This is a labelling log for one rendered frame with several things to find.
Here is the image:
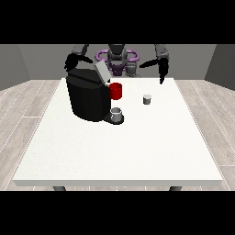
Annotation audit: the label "grey robot trunk purple rings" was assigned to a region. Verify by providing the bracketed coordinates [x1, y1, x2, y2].
[95, 44, 142, 78]

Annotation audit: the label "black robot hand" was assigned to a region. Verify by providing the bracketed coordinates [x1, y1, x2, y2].
[63, 52, 94, 73]
[139, 57, 170, 85]

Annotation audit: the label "pale grey machine lid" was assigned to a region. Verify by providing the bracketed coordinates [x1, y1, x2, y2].
[94, 60, 112, 84]

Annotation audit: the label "small grey coffee pod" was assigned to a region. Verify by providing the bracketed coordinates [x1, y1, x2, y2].
[142, 94, 152, 106]

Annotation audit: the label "black coffee machine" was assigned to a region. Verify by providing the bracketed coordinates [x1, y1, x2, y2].
[65, 67, 125, 125]

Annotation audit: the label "red pod holder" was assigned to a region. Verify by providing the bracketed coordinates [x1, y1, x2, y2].
[109, 82, 123, 101]

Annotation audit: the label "small grey cup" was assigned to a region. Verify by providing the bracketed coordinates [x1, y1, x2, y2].
[110, 107, 123, 122]

